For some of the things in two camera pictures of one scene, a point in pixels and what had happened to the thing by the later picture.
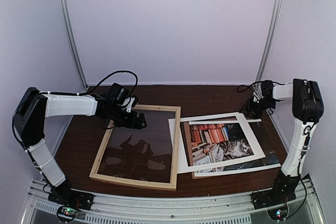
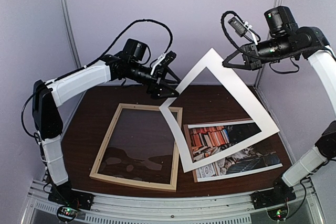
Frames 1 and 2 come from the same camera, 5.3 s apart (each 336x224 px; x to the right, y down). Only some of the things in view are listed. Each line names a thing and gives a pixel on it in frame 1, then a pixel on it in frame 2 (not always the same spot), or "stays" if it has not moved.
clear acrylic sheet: [144, 154] stays
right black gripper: [249, 104] to [250, 64]
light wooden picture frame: [172, 185] stays
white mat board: [182, 167] to [213, 62]
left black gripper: [131, 123] to [155, 91]
